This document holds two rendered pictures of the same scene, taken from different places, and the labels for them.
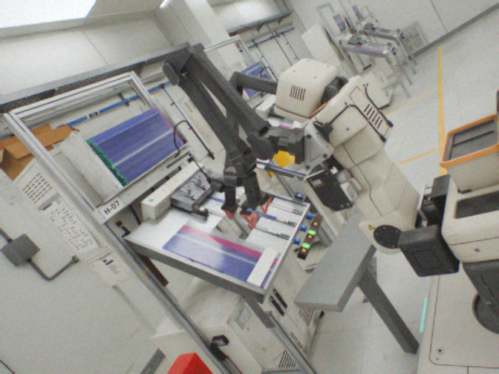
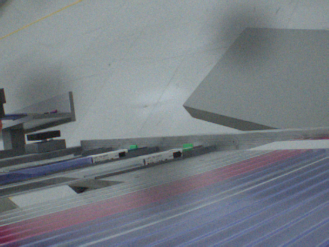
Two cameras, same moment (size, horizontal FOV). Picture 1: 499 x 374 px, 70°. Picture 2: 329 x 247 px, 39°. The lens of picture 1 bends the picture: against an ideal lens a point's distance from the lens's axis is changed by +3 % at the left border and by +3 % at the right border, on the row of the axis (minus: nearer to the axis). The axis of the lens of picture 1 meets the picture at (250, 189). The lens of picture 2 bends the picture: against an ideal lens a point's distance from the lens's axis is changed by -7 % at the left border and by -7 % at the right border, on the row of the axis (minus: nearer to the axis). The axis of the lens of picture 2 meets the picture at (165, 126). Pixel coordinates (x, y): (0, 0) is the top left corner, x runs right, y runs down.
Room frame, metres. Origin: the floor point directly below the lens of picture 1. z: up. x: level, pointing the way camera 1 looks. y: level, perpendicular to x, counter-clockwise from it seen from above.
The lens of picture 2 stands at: (1.45, 0.49, 1.10)
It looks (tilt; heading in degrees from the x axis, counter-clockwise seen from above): 30 degrees down; 289
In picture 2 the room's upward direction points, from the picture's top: 42 degrees counter-clockwise
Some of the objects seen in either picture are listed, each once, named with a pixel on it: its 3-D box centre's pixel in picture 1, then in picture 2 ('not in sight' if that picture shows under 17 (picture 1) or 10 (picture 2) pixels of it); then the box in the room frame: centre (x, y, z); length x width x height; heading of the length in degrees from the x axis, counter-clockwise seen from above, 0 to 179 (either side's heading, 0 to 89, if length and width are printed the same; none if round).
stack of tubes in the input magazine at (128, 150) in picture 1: (137, 146); not in sight; (1.93, 0.36, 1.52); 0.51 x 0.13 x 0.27; 142
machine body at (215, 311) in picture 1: (246, 320); not in sight; (1.96, 0.49, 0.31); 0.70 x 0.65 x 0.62; 142
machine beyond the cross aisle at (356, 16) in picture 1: (362, 44); not in sight; (7.04, -3.49, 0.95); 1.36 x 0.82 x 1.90; 52
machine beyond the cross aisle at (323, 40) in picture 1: (347, 61); not in sight; (5.91, -2.58, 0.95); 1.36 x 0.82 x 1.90; 52
